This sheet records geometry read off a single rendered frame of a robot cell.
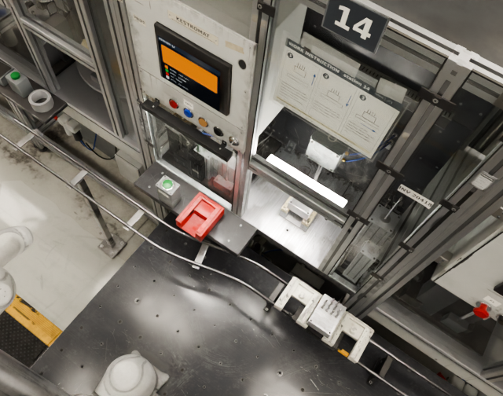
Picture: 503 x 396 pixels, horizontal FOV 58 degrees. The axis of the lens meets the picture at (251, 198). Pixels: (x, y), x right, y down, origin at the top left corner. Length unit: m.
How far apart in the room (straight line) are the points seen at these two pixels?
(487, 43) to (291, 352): 1.39
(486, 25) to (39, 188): 2.68
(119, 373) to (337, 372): 0.86
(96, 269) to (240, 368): 1.23
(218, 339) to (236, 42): 1.23
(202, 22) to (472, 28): 0.60
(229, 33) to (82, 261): 1.99
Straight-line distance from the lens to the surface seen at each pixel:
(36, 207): 3.10
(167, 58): 1.35
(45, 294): 2.86
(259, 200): 1.92
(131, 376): 1.68
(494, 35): 1.04
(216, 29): 1.17
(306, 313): 1.80
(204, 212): 1.83
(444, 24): 1.01
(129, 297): 2.02
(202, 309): 1.98
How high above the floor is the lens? 2.60
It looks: 62 degrees down
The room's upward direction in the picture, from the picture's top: 10 degrees clockwise
